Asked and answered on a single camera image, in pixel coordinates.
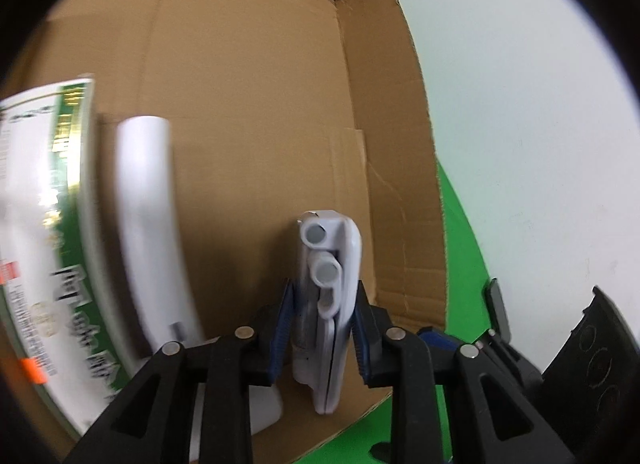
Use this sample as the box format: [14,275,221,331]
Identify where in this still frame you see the green white medicine box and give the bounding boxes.
[1,78,130,437]

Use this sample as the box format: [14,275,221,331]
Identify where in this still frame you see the white plastic device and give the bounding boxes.
[292,210,362,415]

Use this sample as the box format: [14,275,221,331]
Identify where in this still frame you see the white hair dryer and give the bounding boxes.
[115,114,286,464]

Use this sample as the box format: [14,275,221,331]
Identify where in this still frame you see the green table cloth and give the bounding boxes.
[299,165,489,463]

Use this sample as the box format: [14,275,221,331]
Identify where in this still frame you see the large open cardboard box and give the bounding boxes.
[1,0,447,373]

